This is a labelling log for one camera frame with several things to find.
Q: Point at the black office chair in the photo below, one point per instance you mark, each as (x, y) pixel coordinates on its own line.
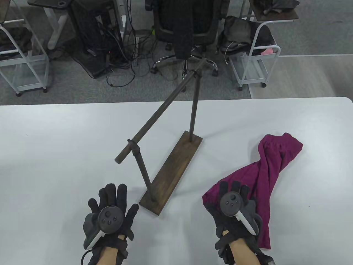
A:
(198, 22)

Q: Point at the dark grey hand controller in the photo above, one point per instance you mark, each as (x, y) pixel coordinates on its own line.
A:
(110, 219)
(231, 204)

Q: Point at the dark wooden hanging rack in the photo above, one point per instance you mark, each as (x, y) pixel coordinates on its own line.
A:
(168, 174)

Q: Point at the dark clothes pile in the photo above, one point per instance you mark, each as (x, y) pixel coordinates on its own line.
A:
(15, 41)

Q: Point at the person's left middle finger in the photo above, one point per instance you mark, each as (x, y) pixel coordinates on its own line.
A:
(111, 194)

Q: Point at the black computer tower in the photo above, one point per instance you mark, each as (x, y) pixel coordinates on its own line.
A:
(93, 36)

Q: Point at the person's right forearm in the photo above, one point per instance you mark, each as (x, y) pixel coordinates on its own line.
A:
(242, 252)

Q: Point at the person's right middle finger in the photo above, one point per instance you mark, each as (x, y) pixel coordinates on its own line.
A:
(236, 186)

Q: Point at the person's left little finger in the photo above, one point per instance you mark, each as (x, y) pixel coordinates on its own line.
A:
(93, 205)

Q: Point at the person's left hand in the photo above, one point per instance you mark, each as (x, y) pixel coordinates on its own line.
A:
(127, 220)

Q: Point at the pink cloth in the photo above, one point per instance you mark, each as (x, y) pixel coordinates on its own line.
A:
(269, 51)

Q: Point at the person's right thumb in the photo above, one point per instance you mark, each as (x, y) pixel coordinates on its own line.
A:
(211, 207)

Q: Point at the person's left thumb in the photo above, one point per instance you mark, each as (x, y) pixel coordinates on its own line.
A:
(133, 213)

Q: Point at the person's right hand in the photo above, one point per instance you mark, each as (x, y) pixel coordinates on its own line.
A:
(218, 220)

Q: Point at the maroon cloth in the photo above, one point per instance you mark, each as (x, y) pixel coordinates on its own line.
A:
(270, 171)

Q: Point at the black bag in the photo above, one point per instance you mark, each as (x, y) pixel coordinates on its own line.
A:
(242, 33)

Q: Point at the dark desk with white leg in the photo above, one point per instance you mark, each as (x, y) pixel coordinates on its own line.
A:
(55, 19)

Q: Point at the person's left forearm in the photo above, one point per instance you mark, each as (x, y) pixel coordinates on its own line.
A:
(108, 256)

